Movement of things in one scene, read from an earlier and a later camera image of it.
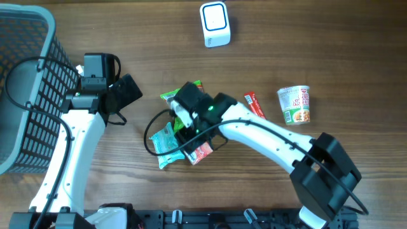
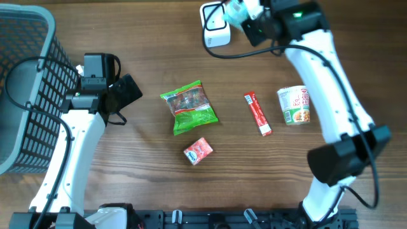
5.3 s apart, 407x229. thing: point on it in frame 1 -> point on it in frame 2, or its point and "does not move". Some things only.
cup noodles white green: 295,102 does not move
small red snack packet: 196,156 does not move
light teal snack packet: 165,140 -> 236,13
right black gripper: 185,135 -> 248,26
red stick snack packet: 251,98 does not move
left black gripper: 128,97 does not move
